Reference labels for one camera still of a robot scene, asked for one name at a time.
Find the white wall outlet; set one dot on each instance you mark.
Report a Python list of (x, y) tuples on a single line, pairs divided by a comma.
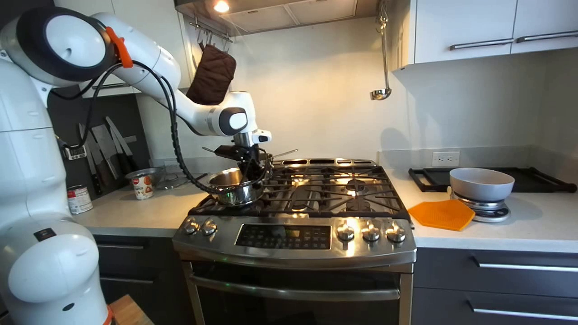
[(445, 158)]

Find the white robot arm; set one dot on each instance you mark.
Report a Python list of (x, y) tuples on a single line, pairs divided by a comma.
[(37, 150)]

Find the white pumpkin can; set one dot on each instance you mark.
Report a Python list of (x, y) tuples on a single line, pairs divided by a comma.
[(143, 185)]

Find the steel kitchen scale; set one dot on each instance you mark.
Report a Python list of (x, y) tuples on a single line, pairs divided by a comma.
[(488, 210)]

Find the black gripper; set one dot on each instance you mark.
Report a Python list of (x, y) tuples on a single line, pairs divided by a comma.
[(253, 154)]

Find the orange trivet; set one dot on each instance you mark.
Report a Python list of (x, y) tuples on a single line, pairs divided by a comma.
[(443, 215)]

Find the wooden board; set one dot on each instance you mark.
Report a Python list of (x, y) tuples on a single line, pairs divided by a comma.
[(127, 309)]

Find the kitchen knife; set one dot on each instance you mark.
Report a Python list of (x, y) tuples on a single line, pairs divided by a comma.
[(120, 145), (91, 150)]

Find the black tray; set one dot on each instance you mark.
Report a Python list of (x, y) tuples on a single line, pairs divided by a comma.
[(542, 179)]

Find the steel range hood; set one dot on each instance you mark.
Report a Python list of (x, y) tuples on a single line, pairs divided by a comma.
[(271, 11)]

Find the hanging steel ladle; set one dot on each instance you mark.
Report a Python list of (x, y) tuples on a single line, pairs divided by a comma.
[(383, 60)]

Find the stainless steel gas range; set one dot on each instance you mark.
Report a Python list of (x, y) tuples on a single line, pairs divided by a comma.
[(300, 282)]

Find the small can with red label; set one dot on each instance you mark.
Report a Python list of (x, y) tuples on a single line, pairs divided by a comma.
[(78, 199)]

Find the dark drawer cabinet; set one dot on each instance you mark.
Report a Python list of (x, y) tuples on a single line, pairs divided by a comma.
[(499, 286)]

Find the dark lower cabinet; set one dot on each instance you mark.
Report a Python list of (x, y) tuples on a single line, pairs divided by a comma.
[(138, 271)]

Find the grey bowl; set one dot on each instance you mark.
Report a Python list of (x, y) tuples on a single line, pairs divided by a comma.
[(481, 183)]

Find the steel range knob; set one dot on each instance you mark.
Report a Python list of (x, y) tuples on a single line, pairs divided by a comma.
[(371, 232), (210, 226), (396, 233), (192, 226), (346, 232)]

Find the dark wall knife rack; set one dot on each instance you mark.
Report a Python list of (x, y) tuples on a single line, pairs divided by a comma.
[(114, 111)]

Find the steel pot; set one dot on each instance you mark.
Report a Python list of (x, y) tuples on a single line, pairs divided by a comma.
[(232, 190)]

